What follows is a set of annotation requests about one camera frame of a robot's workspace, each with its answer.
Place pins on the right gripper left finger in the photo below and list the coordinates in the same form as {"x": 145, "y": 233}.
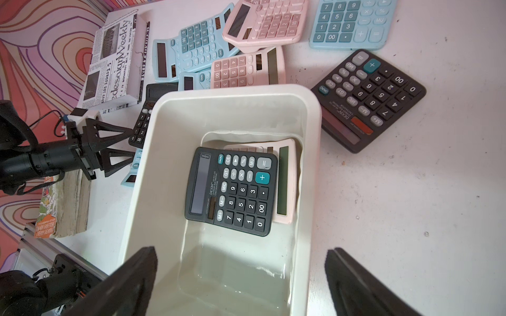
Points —
{"x": 126, "y": 292}

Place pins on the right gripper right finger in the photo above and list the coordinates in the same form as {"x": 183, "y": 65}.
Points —
{"x": 355, "y": 291}

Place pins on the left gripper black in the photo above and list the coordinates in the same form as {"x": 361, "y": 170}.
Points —
{"x": 86, "y": 146}

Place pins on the black calculator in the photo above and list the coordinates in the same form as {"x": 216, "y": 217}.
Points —
{"x": 362, "y": 97}
{"x": 232, "y": 189}
{"x": 153, "y": 93}

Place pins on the pink calculator front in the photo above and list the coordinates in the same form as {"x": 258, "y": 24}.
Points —
{"x": 285, "y": 151}

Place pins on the pink calculator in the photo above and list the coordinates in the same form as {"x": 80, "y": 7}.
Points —
{"x": 255, "y": 25}
{"x": 264, "y": 67}
{"x": 285, "y": 151}

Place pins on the black calculator front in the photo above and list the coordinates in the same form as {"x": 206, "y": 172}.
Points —
{"x": 232, "y": 189}

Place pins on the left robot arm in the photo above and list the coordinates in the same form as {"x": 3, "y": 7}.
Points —
{"x": 24, "y": 159}

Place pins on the light blue calculator front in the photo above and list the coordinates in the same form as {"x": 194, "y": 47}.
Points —
{"x": 131, "y": 177}

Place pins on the light blue calculator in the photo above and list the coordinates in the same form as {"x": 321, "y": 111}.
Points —
{"x": 352, "y": 25}
{"x": 195, "y": 48}
{"x": 200, "y": 80}
{"x": 131, "y": 177}

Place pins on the white plastic storage box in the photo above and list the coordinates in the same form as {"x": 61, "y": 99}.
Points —
{"x": 205, "y": 269}

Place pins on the light blue calculator lower centre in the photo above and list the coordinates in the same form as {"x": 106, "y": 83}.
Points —
{"x": 200, "y": 80}

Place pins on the light blue calculator centre top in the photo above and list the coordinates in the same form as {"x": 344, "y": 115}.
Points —
{"x": 195, "y": 48}

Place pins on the pink calculator behind box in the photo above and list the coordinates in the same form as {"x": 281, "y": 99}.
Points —
{"x": 264, "y": 67}

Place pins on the pink calculator back tilted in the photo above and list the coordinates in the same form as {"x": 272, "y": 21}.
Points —
{"x": 255, "y": 25}

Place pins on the light blue calculator back right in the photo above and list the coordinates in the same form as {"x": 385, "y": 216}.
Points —
{"x": 352, "y": 25}

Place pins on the orange paperback book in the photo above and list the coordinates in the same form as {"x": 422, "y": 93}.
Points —
{"x": 64, "y": 206}

